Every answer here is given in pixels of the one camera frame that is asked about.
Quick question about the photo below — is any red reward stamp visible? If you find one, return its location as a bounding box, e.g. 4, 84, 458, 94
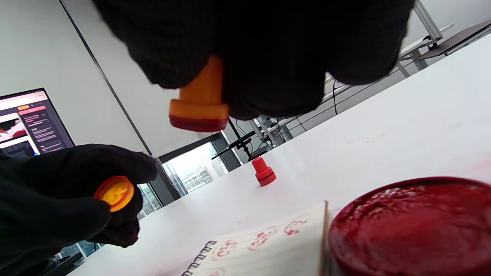
252, 156, 277, 187

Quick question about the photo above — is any black tripod stand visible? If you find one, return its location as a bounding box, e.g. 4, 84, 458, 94
212, 120, 257, 161

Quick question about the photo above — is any white spiral lined notebook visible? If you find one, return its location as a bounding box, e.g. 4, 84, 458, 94
180, 201, 329, 276

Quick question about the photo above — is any glass window dark frame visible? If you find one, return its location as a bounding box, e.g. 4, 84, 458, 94
54, 132, 243, 269

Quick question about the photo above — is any brown top side table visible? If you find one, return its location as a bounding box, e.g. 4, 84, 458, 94
416, 19, 491, 62

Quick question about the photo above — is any red ink pad tin base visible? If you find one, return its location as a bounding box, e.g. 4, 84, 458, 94
328, 176, 491, 276

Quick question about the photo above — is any person's right hand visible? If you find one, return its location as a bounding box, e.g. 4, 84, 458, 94
92, 0, 415, 120

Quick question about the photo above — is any person's left hand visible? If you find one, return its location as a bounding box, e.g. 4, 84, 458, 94
0, 144, 158, 276

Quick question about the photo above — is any orange stamp cap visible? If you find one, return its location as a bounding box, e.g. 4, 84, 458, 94
94, 176, 135, 213

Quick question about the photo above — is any orange reward stamp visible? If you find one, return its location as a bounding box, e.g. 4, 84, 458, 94
169, 55, 229, 133

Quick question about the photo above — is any tall aluminium pole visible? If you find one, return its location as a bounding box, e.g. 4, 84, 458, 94
414, 0, 444, 41

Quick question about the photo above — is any aluminium profile leg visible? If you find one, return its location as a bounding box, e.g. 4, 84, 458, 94
251, 117, 286, 147

